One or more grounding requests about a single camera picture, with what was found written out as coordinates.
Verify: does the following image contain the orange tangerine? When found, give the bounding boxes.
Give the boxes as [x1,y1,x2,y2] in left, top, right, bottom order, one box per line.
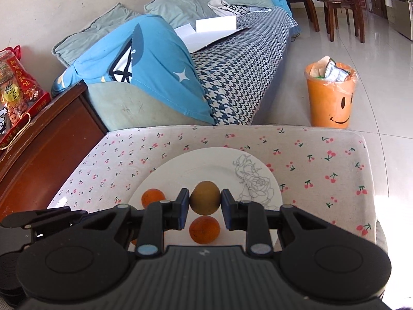
[189,216,220,244]
[141,188,166,208]

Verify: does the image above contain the brown kiwi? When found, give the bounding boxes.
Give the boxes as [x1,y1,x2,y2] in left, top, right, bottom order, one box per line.
[190,181,220,215]

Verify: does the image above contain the dark red wooden cabinet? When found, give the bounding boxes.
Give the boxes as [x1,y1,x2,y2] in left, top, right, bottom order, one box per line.
[1,82,108,217]

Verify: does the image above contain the cherry print tablecloth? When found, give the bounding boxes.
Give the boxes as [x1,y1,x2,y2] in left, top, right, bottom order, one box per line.
[50,125,377,242]

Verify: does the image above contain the white plate with rose drawing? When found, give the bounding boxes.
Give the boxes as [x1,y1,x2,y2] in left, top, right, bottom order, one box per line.
[129,147,282,249]

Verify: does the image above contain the red snack gift bag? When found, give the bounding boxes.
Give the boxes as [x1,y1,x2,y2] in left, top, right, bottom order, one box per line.
[1,45,51,150]

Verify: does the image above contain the light green sofa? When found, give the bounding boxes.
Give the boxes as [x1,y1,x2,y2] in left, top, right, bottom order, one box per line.
[51,7,289,130]

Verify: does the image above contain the orange smiley trash bin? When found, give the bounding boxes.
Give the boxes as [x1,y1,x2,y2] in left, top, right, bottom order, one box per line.
[305,55,358,129]

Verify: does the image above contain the blue patterned blanket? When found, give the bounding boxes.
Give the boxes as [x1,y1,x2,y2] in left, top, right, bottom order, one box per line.
[51,15,215,125]

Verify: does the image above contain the houndstooth sofa cover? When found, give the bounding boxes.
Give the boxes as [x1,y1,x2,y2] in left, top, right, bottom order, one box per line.
[192,7,300,125]

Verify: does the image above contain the white paper sheets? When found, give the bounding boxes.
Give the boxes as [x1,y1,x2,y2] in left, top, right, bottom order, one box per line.
[174,15,242,53]

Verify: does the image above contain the silver refrigerator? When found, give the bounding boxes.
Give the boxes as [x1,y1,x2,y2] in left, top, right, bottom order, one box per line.
[391,0,412,40]

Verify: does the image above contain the dark wooden chair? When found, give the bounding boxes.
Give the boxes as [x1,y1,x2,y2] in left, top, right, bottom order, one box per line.
[317,0,366,43]

